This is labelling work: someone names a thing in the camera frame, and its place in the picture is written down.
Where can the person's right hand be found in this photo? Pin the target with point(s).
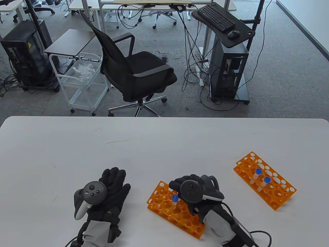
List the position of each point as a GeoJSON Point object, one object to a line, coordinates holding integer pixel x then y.
{"type": "Point", "coordinates": [187, 178]}

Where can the person's left hand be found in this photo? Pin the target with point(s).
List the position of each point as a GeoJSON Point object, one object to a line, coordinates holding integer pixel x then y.
{"type": "Point", "coordinates": [117, 184]}

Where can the blue-capped test tube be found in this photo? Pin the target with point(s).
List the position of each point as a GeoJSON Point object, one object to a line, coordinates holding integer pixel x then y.
{"type": "Point", "coordinates": [267, 179]}
{"type": "Point", "coordinates": [175, 198]}
{"type": "Point", "coordinates": [258, 171]}

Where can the orange test tube rack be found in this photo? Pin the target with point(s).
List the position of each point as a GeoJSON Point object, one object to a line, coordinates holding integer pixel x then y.
{"type": "Point", "coordinates": [277, 195]}
{"type": "Point", "coordinates": [162, 203]}

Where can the person's left forearm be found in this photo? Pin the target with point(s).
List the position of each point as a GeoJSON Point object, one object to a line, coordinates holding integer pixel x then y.
{"type": "Point", "coordinates": [96, 234]}

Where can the black stand base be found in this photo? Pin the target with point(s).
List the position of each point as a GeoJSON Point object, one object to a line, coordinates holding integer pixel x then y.
{"type": "Point", "coordinates": [244, 94]}

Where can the black office chair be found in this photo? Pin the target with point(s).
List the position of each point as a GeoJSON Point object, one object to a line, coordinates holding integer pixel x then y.
{"type": "Point", "coordinates": [138, 74]}

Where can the black computer tower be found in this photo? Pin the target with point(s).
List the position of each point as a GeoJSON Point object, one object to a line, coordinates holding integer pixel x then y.
{"type": "Point", "coordinates": [218, 69]}

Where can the clear plastic bag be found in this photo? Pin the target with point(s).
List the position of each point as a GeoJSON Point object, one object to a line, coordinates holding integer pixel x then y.
{"type": "Point", "coordinates": [83, 69]}

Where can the grey power adapter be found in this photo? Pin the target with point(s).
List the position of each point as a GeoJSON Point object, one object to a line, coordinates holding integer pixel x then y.
{"type": "Point", "coordinates": [164, 57]}

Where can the dark grey side table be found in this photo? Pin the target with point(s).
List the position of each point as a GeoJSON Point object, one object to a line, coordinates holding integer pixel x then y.
{"type": "Point", "coordinates": [69, 42]}

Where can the black computer mouse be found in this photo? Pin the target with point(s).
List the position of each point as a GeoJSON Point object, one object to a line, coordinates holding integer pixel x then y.
{"type": "Point", "coordinates": [233, 34]}

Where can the black keyboard tray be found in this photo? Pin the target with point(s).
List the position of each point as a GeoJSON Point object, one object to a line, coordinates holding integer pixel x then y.
{"type": "Point", "coordinates": [240, 28]}

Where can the black tower with yellow sticker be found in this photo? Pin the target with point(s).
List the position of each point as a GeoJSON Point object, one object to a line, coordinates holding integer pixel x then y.
{"type": "Point", "coordinates": [28, 51]}

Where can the black keyboard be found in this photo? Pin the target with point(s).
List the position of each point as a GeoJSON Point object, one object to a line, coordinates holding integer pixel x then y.
{"type": "Point", "coordinates": [216, 17]}

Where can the grey chair base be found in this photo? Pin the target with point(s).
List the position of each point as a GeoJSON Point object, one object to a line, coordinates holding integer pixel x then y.
{"type": "Point", "coordinates": [160, 15]}

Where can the black stand pole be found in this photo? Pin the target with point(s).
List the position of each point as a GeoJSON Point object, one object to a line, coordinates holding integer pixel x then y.
{"type": "Point", "coordinates": [33, 15]}
{"type": "Point", "coordinates": [259, 10]}

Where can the long white desk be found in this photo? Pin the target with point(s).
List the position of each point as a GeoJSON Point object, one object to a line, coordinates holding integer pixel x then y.
{"type": "Point", "coordinates": [79, 5]}

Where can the black chair base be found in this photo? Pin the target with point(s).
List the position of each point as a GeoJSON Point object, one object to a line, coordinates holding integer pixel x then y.
{"type": "Point", "coordinates": [43, 10]}

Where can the small white desk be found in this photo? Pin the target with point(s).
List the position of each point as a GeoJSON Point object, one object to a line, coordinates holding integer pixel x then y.
{"type": "Point", "coordinates": [10, 5]}

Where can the black wrist camera unit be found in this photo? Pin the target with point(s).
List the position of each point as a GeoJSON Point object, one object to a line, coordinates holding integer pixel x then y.
{"type": "Point", "coordinates": [243, 231]}
{"type": "Point", "coordinates": [77, 243]}

